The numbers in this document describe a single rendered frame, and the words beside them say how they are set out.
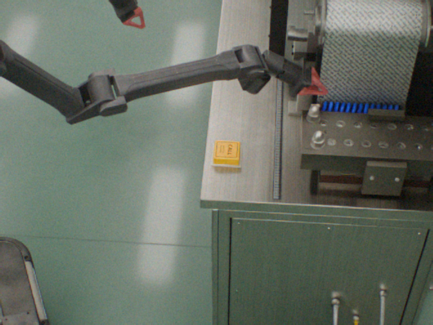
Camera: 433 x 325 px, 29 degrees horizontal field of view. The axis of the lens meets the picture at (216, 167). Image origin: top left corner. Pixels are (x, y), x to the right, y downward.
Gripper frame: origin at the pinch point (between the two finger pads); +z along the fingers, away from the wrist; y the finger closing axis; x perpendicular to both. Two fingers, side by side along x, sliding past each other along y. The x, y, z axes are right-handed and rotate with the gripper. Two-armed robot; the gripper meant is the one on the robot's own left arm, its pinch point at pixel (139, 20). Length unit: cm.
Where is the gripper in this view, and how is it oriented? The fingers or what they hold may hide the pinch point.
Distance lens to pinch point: 251.2
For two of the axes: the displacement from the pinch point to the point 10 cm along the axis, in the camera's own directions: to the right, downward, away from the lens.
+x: -8.2, 5.5, 1.6
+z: 4.6, 4.6, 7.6
